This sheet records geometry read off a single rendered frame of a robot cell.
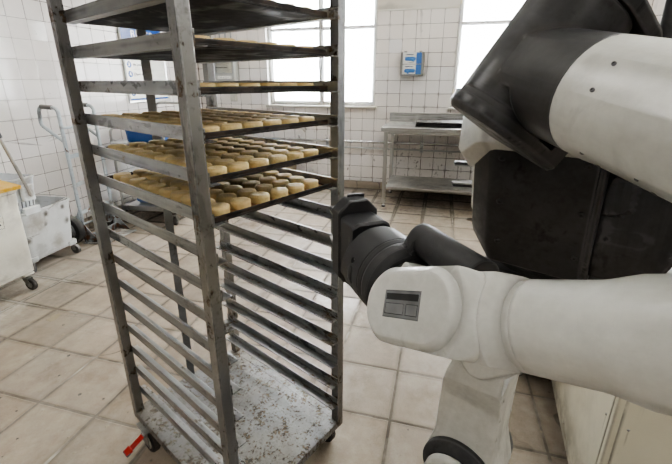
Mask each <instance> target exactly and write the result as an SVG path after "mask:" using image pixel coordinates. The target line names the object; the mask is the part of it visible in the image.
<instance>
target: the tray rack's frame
mask: <svg viewBox="0 0 672 464"><path fill-rule="evenodd" d="M46 3H47V8H48V13H49V17H50V22H51V27H52V31H53V36H54V41H55V45H56V50H57V55H58V59H59V64H60V69H61V73H62V78H63V83H64V88H65V92H66V97H67V102H68V106H69V111H70V116H71V120H72V125H73V130H74V134H75V139H76V144H77V148H78V153H79V158H80V162H81V167H82V172H83V177H84V181H85V186H86V191H87V195H88V200H89V205H90V209H91V214H92V219H93V223H94V228H95V233H96V237H97V242H98V247H99V251H100V256H101V261H102V266H103V270H104V275H105V280H106V284H107V289H108V294H109V298H110V303H111V308H112V312H113V317H114V322H115V326H116V331H117V336H118V340H119V345H120V350H121V355H122V359H123V364H124V369H125V373H126V378H127V383H128V387H129V392H130V397H131V401H132V406H133V411H134V415H135V417H136V418H137V419H138V420H139V422H138V423H136V426H137V427H138V428H139V429H140V430H141V431H142V433H143V434H144V435H146V438H143V441H144V442H145V444H146V445H147V446H148V447H149V448H150V445H149V440H148V435H147V434H148V433H150V434H151V435H152V436H153V437H154V438H155V439H156V440H157V441H158V443H159V444H160V445H161V446H162V447H163V448H164V449H165V451H166V452H167V453H168V454H169V455H170V456H171V457H172V458H173V460H174V461H175V462H176V463H177V464H210V463H209V462H208V461H207V460H206V459H205V458H204V457H203V456H202V455H201V453H200V452H199V451H198V450H197V449H196V448H195V447H194V446H193V445H192V444H191V443H190V442H189V441H188V440H187V439H186V438H185V437H184V436H183V435H182V434H181V433H180V432H179V431H178V430H177V429H176V428H175V427H174V426H173V425H172V424H171V423H170V421H169V420H168V419H167V418H166V417H165V416H164V415H163V414H162V413H161V412H160V411H159V410H158V409H157V408H156V407H155V406H154V405H153V404H152V403H151V402H150V401H149V400H148V401H146V402H145V403H143V399H142V394H141V389H140V384H139V379H138V374H137V369H136V364H135V359H134V354H133V349H132V344H131V339H130V335H129V330H128V325H127V320H126V315H125V310H124V305H123V300H122V295H121V290H120V285H119V280H118V275H117V270H116V265H115V260H114V255H113V250H112V245H111V240H110V235H109V230H108V225H107V220H106V215H105V210H104V206H103V201H102V196H101V191H100V186H99V181H98V176H97V171H96V166H95V161H94V156H93V151H92V146H91V141H90V136H89V131H88V126H87V121H86V116H85V111H84V106H83V101H82V96H81V91H80V86H79V81H78V77H77V72H76V67H75V62H74V57H73V52H72V47H71V42H70V37H69V32H68V27H67V22H66V17H65V12H64V7H63V2H62V0H46ZM141 67H142V73H143V80H144V81H153V78H152V71H151V64H150V60H141ZM202 67H203V76H204V81H215V73H214V63H206V64H202ZM231 347H232V350H230V351H229V353H230V354H232V355H233V356H235V357H236V358H237V359H238V361H236V362H235V363H233V364H231V365H230V366H229V375H230V380H231V381H232V382H234V383H235V384H236V385H238V386H239V387H240V388H241V390H239V391H238V392H236V393H235V394H234V395H232V402H233V407H234V408H235V409H237V410H238V411H239V412H240V413H241V414H243V415H244V417H242V418H241V419H240V420H239V421H237V422H236V423H235V430H236V433H237V434H239V435H240V436H241V437H242V438H243V439H244V440H245V441H246V443H245V444H244V445H242V446H241V447H240V448H239V449H238V456H239V457H240V458H241V459H242V460H243V461H244V462H245V463H246V464H304V463H305V462H306V460H307V459H308V458H309V457H310V456H311V455H312V454H313V453H314V452H315V451H316V450H317V449H318V448H319V447H320V446H321V445H322V444H323V443H324V442H325V441H326V440H327V439H328V438H329V437H330V436H331V435H332V433H333V432H334V431H335V430H336V429H337V422H336V421H335V420H333V419H332V410H331V409H330V408H328V407H327V406H325V405H324V404H322V403H321V402H319V401H318V400H316V399H315V398H313V397H312V396H310V395H309V394H307V393H306V392H304V391H303V390H301V389H300V388H298V387H297V386H295V385H294V384H292V383H291V382H289V381H288V380H286V379H285V378H283V377H282V376H280V375H279V374H277V373H276V372H274V371H273V370H271V369H270V368H268V367H267V366H265V365H264V364H262V363H261V362H259V361H258V360H256V359H255V358H253V357H252V356H250V355H249V354H247V353H246V352H244V351H243V350H241V349H240V348H238V347H237V346H235V345H234V344H232V343H231ZM185 359H186V358H185ZM186 366H187V369H188V370H189V371H191V372H192V373H193V374H194V375H195V376H197V377H198V378H199V379H200V380H202V381H203V382H204V383H205V384H206V385H208V386H209V387H210V388H211V389H212V390H214V384H213V380H212V379H211V378H210V377H208V376H207V375H206V374H205V373H203V372H202V371H201V370H200V369H199V370H197V371H196V372H195V371H194V365H193V364H192V363H191V362H190V361H188V360H187V359H186ZM179 382H180V383H181V384H182V385H183V386H184V387H186V388H187V389H188V390H189V391H190V392H191V393H192V394H193V395H195V396H196V397H197V398H198V399H199V400H200V401H201V402H202V403H204V404H205V405H206V406H207V407H208V408H209V409H210V410H211V411H213V412H214V413H215V414H216V415H217V407H216V406H215V405H213V404H212V403H211V402H210V401H209V400H208V399H207V398H205V397H204V396H203V395H202V394H201V393H200V392H198V391H197V390H196V389H195V388H194V387H193V386H192V385H190V384H189V383H188V382H187V381H186V380H185V379H183V380H181V381H179ZM168 390H169V391H170V392H171V393H172V394H173V395H174V396H175V397H176V398H177V399H178V400H179V401H180V402H181V403H182V404H184V405H185V406H186V407H187V408H188V409H189V410H190V411H191V412H192V413H193V414H194V415H195V416H196V417H197V418H198V419H199V420H201V421H202V422H203V423H204V424H205V425H206V426H207V427H208V428H209V429H210V430H211V431H212V432H213V433H214V434H215V435H216V436H218V437H219V438H220V432H219V431H218V430H216V429H215V428H214V427H213V426H212V425H211V424H210V423H209V422H208V421H207V420H206V419H205V418H203V417H202V416H201V415H200V414H199V413H198V412H197V411H196V410H195V409H194V408H193V407H192V406H191V405H189V404H188V403H187V402H186V401H185V400H184V399H183V398H182V397H181V396H180V395H179V394H178V393H176V392H175V391H174V390H173V389H172V388H171V387H169V388H168ZM157 396H158V397H159V398H160V399H161V400H162V401H163V402H164V403H165V404H166V405H167V406H168V407H169V408H170V409H171V410H172V411H173V412H174V413H175V414H176V415H177V416H178V417H179V418H180V419H181V420H182V421H183V422H184V423H185V424H186V425H187V426H188V427H189V428H190V429H191V430H192V431H193V432H194V433H195V434H196V435H197V436H198V437H199V438H200V439H201V440H202V441H203V442H204V443H205V444H206V445H207V446H208V447H209V448H210V449H211V450H212V451H213V452H214V453H215V454H216V455H217V456H218V457H219V458H220V459H221V460H222V461H223V456H222V455H221V454H220V453H219V452H218V451H217V450H216V449H215V448H213V447H212V446H211V445H210V444H209V443H208V442H207V441H206V440H205V439H204V438H203V437H202V436H201V435H200V434H199V433H198V432H197V431H196V430H195V429H194V428H193V427H192V426H191V425H190V424H189V423H188V422H187V421H186V420H185V419H184V418H183V417H182V416H181V415H180V414H179V413H178V412H177V411H176V410H175V409H174V408H173V407H172V406H171V405H170V404H169V403H168V402H167V401H166V400H165V399H164V398H162V397H161V396H160V395H159V394H158V395H157ZM217 416H218V415H217Z"/></svg>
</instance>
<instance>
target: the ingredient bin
mask: <svg viewBox="0 0 672 464"><path fill-rule="evenodd" d="M17 189H21V185H18V184H14V183H10V182H6V181H2V180H0V286H1V285H3V284H5V283H7V282H10V281H12V280H14V279H16V278H19V277H22V279H23V281H24V282H25V284H26V286H27V288H28V289H30V290H35V289H36V288H37V287H38V283H37V281H36V280H34V278H33V276H30V275H33V274H34V273H35V272H34V267H33V263H32V258H31V254H30V250H29V246H28V242H27V238H26V234H25V230H24V226H23V223H22V219H21V215H20V211H19V206H18V202H17V197H16V192H17Z"/></svg>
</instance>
